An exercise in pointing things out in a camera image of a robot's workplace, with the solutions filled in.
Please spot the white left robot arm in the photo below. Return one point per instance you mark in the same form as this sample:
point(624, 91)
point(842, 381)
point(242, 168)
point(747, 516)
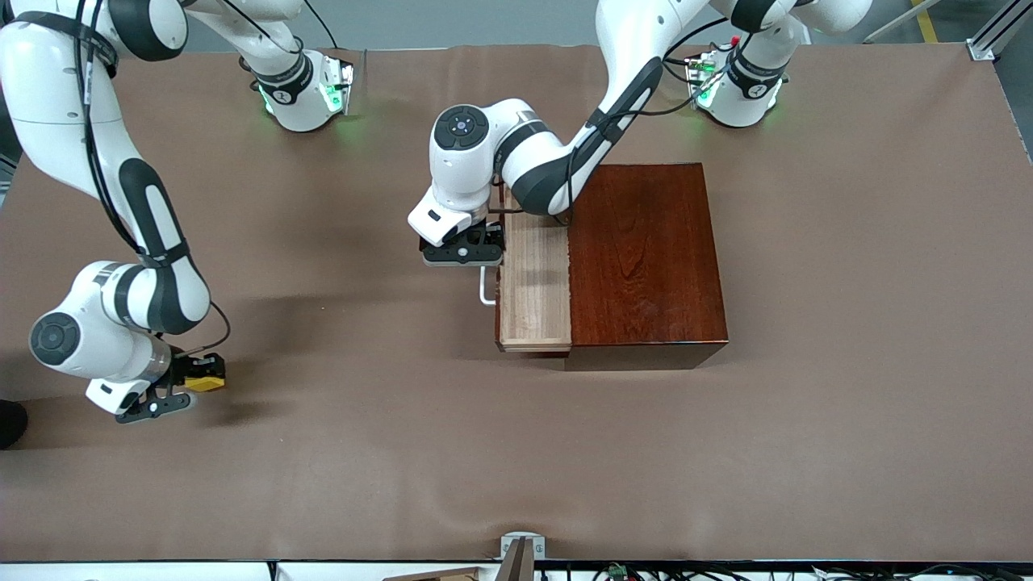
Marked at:
point(629, 48)

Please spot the black foam cylinder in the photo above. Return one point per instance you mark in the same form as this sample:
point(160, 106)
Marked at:
point(10, 424)

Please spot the light wooden board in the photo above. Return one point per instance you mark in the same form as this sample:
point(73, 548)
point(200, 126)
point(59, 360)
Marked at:
point(436, 574)

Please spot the dark red wooden cabinet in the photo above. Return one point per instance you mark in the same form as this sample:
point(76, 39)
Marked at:
point(646, 266)

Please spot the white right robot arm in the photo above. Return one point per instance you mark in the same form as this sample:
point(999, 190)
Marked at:
point(48, 97)

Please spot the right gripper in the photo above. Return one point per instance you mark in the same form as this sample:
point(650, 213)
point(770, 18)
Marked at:
point(181, 373)

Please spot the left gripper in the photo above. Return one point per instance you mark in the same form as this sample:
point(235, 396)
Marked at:
point(493, 236)

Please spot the aluminium frame profile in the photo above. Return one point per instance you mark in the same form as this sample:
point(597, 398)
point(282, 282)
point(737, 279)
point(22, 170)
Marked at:
point(997, 32)

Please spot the brown table mat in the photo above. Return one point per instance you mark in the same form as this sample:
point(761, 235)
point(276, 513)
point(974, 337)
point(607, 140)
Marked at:
point(387, 468)

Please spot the yellow block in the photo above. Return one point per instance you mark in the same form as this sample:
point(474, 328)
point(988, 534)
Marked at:
point(206, 384)

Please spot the grey metal table bracket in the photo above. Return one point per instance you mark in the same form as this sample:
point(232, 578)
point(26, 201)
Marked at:
point(522, 549)

